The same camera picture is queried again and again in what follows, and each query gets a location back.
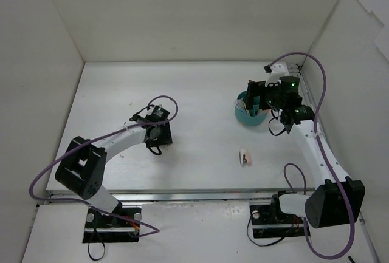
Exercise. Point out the purple slim highlighter pen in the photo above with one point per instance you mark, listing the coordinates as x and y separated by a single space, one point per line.
239 103

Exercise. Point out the aluminium front rail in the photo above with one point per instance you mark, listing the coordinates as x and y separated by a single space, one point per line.
198 195

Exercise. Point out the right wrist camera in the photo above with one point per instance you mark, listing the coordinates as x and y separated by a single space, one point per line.
276 71

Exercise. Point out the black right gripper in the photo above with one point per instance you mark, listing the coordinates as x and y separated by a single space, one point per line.
253 92

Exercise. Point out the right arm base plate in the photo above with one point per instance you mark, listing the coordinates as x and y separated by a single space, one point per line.
264 224

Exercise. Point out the teal round desk organizer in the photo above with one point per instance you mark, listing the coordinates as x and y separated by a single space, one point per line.
243 116

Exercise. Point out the small white pink stapler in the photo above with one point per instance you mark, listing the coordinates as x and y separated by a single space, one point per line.
245 158

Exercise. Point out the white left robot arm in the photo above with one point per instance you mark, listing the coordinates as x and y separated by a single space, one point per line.
82 171

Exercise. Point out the aluminium rail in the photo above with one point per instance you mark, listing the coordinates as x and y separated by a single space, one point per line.
322 163
198 195

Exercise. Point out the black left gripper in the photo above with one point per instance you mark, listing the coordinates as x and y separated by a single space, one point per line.
166 136

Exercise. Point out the aluminium right rail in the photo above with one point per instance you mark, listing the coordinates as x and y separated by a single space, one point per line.
322 163

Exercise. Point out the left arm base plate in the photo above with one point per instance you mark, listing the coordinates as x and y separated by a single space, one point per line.
107 229

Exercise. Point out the yellow slim highlighter pen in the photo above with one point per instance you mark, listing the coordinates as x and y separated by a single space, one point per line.
255 107

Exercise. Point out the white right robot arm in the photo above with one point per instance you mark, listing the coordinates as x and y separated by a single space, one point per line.
337 198

